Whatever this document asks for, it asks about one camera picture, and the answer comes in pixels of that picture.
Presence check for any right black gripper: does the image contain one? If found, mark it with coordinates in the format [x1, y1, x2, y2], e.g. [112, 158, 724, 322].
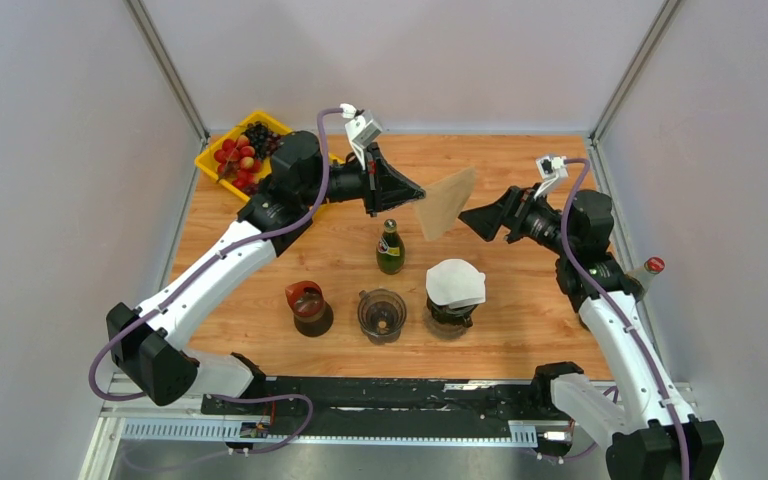
[457, 182, 575, 257]

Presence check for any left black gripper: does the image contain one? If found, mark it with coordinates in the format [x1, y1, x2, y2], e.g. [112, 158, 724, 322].
[300, 142, 425, 218]

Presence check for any brown paper coffee filter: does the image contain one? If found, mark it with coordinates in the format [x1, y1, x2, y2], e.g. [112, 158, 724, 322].
[414, 167, 477, 241]

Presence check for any white paper coffee filter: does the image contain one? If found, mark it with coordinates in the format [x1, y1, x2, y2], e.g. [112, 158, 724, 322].
[425, 259, 486, 309]

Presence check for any dark olive coffee dripper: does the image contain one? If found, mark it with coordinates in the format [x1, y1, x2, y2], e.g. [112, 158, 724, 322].
[426, 298, 478, 330]

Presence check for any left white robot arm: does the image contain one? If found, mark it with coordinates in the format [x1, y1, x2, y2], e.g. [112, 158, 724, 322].
[105, 131, 425, 414]

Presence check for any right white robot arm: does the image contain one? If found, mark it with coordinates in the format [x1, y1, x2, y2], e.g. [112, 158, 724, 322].
[459, 186, 724, 479]

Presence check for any green glass Perrier bottle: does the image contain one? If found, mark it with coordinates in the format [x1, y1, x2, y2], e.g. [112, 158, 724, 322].
[376, 219, 405, 275]

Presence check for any clear glass server jug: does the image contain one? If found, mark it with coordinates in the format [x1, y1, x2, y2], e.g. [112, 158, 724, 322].
[423, 311, 471, 341]

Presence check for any dark purple grape bunch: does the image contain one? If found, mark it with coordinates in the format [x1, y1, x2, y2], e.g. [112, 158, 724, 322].
[243, 122, 282, 195]

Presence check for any small red fruits cluster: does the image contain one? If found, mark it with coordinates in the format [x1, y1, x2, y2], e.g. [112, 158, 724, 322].
[214, 135, 255, 191]

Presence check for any red capped soda bottle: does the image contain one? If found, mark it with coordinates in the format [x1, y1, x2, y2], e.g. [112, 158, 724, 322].
[578, 256, 666, 333]

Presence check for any yellow plastic fruit tray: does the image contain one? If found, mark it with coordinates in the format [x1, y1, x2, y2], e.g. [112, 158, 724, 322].
[195, 111, 293, 202]

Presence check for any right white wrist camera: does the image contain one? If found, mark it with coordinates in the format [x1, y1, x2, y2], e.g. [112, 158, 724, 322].
[534, 155, 568, 198]

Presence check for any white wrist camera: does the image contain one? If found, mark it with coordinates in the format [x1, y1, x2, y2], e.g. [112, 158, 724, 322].
[534, 155, 568, 198]
[339, 103, 383, 170]

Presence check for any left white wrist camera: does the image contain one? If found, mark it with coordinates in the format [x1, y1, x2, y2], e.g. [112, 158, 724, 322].
[339, 103, 383, 170]

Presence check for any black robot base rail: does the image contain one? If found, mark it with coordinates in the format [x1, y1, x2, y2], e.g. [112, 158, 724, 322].
[201, 374, 597, 458]

